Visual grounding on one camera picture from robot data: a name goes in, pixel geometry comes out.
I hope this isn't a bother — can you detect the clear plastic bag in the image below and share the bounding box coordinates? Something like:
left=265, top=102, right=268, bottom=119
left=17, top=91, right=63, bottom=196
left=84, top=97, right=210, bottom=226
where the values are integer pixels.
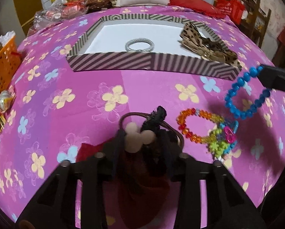
left=27, top=0, right=87, bottom=36

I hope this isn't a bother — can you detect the striped tray box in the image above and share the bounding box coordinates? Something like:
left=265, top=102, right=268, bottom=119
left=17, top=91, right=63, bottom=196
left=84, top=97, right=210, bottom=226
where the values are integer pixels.
left=66, top=14, right=242, bottom=81

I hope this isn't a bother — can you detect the Mickey hair tie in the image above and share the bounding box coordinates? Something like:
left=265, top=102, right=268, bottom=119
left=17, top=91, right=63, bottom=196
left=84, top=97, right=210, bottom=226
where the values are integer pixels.
left=118, top=105, right=185, bottom=153

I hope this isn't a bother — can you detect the red shopping bag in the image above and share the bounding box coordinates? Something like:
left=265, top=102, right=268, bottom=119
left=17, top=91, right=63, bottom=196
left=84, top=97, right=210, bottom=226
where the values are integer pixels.
left=216, top=0, right=245, bottom=25

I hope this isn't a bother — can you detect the red satin bow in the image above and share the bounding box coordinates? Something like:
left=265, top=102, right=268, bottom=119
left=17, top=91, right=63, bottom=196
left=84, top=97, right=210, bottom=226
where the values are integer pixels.
left=76, top=138, right=115, bottom=162

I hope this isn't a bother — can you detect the silver hair tie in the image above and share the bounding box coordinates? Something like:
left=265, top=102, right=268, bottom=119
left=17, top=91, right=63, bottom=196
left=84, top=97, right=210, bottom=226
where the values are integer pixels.
left=124, top=37, right=155, bottom=53

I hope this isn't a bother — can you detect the silver ornament ball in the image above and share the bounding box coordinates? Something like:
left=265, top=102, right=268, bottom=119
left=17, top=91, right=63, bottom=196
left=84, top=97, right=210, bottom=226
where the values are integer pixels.
left=0, top=90, right=15, bottom=113

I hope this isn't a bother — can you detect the orange plastic basket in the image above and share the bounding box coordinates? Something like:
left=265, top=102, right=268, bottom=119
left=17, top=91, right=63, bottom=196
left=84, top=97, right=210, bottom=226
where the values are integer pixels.
left=0, top=36, right=22, bottom=93

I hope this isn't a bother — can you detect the colourful bead bracelet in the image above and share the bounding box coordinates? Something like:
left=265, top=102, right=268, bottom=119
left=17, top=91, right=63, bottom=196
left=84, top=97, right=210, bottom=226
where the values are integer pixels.
left=176, top=107, right=240, bottom=160

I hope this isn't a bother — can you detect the leopard bow scrunchie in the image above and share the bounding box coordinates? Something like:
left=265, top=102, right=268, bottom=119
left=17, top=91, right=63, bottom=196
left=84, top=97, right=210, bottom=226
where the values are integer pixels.
left=180, top=22, right=240, bottom=67

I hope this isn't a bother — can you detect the wooden chair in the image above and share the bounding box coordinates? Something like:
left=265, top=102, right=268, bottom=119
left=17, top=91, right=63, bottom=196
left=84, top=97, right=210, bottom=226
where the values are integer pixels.
left=239, top=0, right=272, bottom=48

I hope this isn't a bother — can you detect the white tissue paper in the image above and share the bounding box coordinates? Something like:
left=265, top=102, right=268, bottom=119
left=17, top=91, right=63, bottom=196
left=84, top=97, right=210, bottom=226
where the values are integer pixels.
left=0, top=31, right=16, bottom=47

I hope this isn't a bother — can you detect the red cushion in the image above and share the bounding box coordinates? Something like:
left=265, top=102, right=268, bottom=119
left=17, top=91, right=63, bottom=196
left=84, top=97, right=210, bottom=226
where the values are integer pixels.
left=169, top=0, right=226, bottom=19

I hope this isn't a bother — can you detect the blue bead bracelet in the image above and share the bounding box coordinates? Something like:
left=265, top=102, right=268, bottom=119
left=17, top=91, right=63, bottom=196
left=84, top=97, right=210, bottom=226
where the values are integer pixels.
left=224, top=65, right=272, bottom=120

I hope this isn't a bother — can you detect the pink floral bedspread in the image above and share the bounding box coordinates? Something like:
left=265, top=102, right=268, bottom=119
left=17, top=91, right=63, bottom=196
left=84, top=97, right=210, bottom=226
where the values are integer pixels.
left=0, top=5, right=285, bottom=229

